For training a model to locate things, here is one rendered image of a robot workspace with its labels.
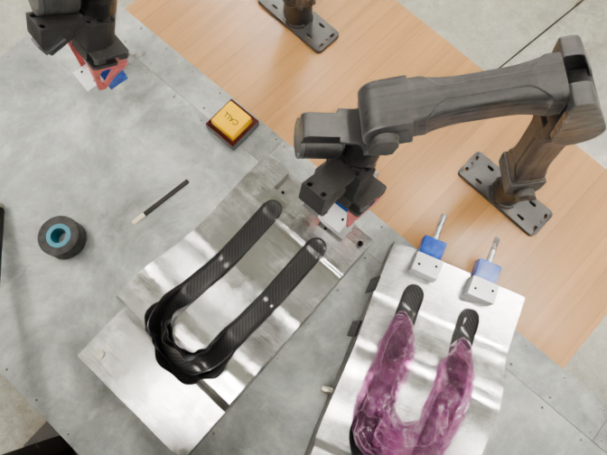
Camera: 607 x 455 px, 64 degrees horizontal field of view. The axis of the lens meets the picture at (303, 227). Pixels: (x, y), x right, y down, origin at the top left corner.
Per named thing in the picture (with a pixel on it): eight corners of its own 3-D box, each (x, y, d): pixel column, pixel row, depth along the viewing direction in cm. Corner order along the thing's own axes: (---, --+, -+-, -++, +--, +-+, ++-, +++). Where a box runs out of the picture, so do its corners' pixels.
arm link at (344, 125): (295, 177, 69) (313, 140, 58) (292, 122, 71) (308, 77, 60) (373, 177, 71) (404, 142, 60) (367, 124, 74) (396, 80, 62)
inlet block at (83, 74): (140, 51, 97) (131, 32, 91) (154, 68, 96) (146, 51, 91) (85, 88, 94) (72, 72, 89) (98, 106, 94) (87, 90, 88)
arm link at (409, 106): (360, 139, 59) (637, 96, 53) (353, 74, 61) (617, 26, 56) (368, 173, 71) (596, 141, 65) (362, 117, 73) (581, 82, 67)
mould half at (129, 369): (270, 169, 101) (266, 142, 88) (366, 250, 97) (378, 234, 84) (90, 356, 91) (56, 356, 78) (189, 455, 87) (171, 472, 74)
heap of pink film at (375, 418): (388, 304, 88) (397, 299, 81) (481, 345, 87) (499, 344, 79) (333, 445, 82) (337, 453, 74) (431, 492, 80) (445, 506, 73)
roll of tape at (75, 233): (55, 266, 95) (46, 263, 92) (40, 232, 97) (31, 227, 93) (93, 247, 96) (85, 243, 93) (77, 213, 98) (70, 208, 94)
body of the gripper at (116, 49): (95, 69, 82) (97, 32, 76) (61, 28, 84) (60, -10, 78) (129, 60, 86) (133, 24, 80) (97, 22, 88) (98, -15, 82)
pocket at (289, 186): (290, 177, 95) (290, 170, 91) (310, 194, 94) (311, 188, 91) (275, 193, 94) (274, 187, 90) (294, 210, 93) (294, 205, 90)
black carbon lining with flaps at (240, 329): (270, 198, 92) (267, 180, 83) (334, 252, 90) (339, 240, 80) (136, 338, 85) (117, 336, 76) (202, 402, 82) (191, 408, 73)
